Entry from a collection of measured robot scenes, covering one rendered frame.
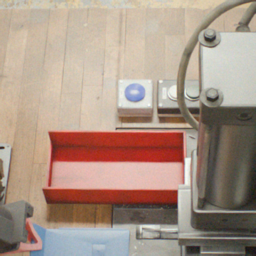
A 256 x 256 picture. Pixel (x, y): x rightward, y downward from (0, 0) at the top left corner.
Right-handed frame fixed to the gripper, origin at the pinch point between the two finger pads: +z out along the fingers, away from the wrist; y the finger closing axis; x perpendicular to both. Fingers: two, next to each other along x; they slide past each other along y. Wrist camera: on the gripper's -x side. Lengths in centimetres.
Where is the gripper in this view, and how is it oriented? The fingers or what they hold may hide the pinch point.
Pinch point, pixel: (36, 244)
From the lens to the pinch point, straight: 116.6
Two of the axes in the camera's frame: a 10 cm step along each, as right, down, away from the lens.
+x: 0.3, -8.7, 4.9
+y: 8.3, -2.5, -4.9
